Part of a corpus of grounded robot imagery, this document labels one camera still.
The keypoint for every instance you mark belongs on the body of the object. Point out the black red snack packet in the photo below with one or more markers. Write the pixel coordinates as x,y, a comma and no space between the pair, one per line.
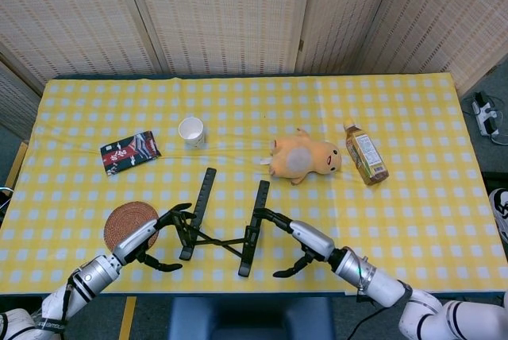
131,151

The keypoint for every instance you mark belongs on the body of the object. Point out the yellow white checkered tablecloth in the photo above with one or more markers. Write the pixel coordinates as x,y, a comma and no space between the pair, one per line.
397,229

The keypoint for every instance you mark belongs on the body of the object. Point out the blue robot base seat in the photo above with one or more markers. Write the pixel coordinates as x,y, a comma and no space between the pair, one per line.
254,318

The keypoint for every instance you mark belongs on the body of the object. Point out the green label tea bottle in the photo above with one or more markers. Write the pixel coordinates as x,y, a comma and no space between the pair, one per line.
367,153

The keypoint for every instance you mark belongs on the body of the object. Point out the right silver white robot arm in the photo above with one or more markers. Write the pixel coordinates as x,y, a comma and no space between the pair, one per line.
381,284

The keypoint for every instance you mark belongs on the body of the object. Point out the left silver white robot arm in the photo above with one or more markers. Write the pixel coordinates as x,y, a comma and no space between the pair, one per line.
87,278

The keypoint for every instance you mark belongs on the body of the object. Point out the white power strip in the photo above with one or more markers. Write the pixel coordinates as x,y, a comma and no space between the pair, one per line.
485,115

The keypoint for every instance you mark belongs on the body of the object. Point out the white black sneaker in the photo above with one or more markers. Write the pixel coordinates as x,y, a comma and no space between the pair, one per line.
501,209

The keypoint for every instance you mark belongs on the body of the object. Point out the round woven rattan coaster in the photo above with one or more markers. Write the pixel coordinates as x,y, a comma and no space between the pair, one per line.
127,221

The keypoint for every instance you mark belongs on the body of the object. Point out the woven folding screen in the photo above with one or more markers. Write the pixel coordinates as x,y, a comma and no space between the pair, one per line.
222,14

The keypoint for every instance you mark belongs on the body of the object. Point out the brass screen hinge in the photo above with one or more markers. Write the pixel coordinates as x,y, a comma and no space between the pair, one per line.
301,44

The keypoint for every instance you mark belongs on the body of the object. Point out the yellow plush toy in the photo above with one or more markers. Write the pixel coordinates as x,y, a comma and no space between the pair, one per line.
293,157

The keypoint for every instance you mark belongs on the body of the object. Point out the black folding laptop stand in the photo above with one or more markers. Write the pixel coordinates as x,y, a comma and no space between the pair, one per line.
208,189

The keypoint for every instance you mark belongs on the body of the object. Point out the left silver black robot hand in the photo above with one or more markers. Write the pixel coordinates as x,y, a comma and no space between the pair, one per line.
135,236

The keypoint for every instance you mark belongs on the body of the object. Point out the white paper cup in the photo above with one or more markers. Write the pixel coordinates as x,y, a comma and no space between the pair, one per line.
191,129

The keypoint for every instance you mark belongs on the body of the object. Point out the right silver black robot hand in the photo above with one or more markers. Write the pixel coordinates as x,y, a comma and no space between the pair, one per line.
313,238

